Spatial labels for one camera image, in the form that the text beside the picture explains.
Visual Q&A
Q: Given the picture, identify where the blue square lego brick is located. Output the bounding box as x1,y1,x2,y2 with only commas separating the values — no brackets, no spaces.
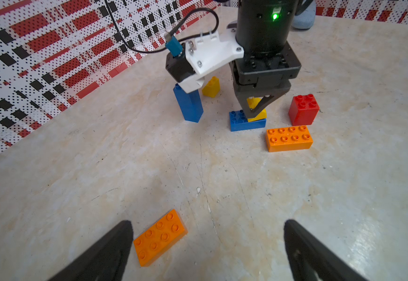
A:
173,84,203,123

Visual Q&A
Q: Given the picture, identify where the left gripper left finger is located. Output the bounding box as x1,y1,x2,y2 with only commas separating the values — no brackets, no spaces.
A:
50,220,134,281

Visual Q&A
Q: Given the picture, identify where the orange lego brick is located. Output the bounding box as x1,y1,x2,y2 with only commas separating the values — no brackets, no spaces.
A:
266,125,313,152
133,209,188,267

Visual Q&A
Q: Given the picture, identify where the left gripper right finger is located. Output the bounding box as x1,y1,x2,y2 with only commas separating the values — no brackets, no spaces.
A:
284,220,365,281

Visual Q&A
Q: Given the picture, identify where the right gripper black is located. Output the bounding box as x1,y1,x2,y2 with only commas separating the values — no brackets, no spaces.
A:
230,42,301,118

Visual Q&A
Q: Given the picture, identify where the yellow lego brick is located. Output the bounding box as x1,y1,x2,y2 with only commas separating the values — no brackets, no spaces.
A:
247,97,267,122
202,76,220,98

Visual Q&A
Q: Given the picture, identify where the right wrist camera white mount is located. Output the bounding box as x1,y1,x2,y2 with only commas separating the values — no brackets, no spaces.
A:
165,25,244,94

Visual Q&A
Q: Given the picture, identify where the blue long lego brick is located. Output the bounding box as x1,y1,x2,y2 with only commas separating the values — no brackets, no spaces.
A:
228,110,267,132

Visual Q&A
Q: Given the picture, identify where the red square lego brick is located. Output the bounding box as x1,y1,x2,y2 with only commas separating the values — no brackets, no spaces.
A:
288,94,320,126

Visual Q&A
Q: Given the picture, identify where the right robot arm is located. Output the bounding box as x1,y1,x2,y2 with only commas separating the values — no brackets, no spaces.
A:
230,1,315,118

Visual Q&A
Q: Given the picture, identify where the blue grey oval case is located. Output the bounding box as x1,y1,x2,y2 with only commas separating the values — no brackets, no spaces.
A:
292,1,316,30

